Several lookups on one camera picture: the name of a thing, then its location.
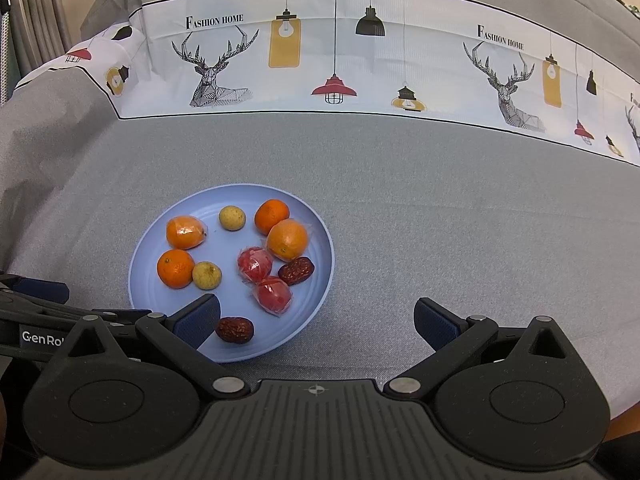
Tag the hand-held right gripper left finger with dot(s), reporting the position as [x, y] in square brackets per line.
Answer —
[197, 322]

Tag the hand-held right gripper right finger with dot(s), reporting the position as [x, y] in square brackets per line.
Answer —
[437, 327]

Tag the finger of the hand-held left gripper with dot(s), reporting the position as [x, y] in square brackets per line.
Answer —
[40, 291]
[40, 316]

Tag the dark red jujube date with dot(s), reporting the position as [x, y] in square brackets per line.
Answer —
[234, 329]
[296, 270]

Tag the small yellow-green fruit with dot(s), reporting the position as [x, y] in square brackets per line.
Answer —
[207, 275]
[232, 218]

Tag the bare orange mandarin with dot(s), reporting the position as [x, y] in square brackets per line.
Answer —
[175, 268]
[271, 216]

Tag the blue round plate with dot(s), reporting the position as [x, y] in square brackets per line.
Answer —
[220, 247]

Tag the plastic-wrapped red fruit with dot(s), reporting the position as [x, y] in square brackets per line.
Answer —
[272, 296]
[255, 263]

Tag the plastic-wrapped orange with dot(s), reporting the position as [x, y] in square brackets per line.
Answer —
[287, 240]
[186, 232]

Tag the grey curtain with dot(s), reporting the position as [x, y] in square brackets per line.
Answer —
[35, 20]

